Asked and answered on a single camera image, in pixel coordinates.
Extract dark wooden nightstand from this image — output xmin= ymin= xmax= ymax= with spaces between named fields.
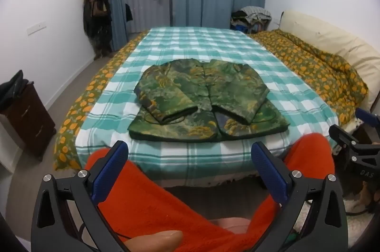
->
xmin=0 ymin=81 xmax=57 ymax=162

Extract black cable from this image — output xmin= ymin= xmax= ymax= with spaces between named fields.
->
xmin=346 ymin=200 xmax=375 ymax=216

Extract person's leg orange pants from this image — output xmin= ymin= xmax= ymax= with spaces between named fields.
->
xmin=234 ymin=133 xmax=336 ymax=252
xmin=85 ymin=148 xmax=238 ymax=252

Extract person's left hand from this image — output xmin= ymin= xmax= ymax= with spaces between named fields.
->
xmin=124 ymin=230 xmax=184 ymax=252

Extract orange floral quilt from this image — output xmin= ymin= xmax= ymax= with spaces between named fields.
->
xmin=53 ymin=29 xmax=369 ymax=171

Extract dark hanging coat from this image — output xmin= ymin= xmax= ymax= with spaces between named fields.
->
xmin=83 ymin=0 xmax=114 ymax=59

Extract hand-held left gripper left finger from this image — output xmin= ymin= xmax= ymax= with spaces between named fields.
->
xmin=31 ymin=140 xmax=129 ymax=252

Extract person's left leg orange pants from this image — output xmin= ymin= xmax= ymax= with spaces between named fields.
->
xmin=85 ymin=148 xmax=238 ymax=252

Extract person's right leg orange pants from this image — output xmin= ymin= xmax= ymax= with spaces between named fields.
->
xmin=234 ymin=133 xmax=336 ymax=252

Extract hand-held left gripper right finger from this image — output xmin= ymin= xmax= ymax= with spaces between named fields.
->
xmin=251 ymin=141 xmax=348 ymax=252

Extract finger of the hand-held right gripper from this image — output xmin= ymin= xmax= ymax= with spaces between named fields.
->
xmin=329 ymin=124 xmax=361 ymax=157
xmin=355 ymin=107 xmax=380 ymax=129

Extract green landscape print jacket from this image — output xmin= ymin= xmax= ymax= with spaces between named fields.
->
xmin=128 ymin=59 xmax=290 ymax=142

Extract pile of clothes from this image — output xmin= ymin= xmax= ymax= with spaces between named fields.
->
xmin=230 ymin=6 xmax=272 ymax=34

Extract black cloth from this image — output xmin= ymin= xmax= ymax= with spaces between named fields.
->
xmin=0 ymin=70 xmax=29 ymax=111

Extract cream pillow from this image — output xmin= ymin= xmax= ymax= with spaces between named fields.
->
xmin=280 ymin=10 xmax=380 ymax=110

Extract teal white checkered bed sheet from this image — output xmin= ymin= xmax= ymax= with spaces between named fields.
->
xmin=74 ymin=27 xmax=339 ymax=189

